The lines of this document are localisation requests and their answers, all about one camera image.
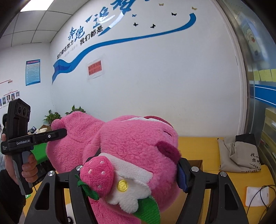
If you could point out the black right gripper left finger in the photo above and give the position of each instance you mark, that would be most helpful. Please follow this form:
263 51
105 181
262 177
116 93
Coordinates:
48 204

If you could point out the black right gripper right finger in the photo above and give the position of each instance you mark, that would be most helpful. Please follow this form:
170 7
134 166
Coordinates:
211 198

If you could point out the pink plush bear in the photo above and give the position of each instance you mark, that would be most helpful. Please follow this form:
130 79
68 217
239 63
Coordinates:
128 164

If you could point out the brown cardboard box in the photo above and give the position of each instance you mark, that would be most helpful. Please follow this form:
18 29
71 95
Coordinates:
196 163

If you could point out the person's left hand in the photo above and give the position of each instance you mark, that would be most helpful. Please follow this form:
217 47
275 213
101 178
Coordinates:
29 169

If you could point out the green table cloth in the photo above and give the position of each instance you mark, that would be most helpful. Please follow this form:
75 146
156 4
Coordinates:
39 152

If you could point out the white card on table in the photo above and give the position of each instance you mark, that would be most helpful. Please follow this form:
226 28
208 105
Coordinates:
256 197

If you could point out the green potted plant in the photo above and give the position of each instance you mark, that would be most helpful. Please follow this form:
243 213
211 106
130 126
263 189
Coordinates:
51 117
75 109

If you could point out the grey canvas tote bag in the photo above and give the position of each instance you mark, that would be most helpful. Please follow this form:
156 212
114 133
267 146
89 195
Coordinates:
239 154

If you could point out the yellow sticky notes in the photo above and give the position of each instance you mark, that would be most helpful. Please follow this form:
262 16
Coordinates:
265 75

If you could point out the cartoon window poster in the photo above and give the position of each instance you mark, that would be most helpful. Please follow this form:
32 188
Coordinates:
251 36

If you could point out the blue wall poster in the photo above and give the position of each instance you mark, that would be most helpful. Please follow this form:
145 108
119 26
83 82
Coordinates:
32 72

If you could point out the red paper wall notice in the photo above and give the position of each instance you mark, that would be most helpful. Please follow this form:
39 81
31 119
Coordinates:
95 69

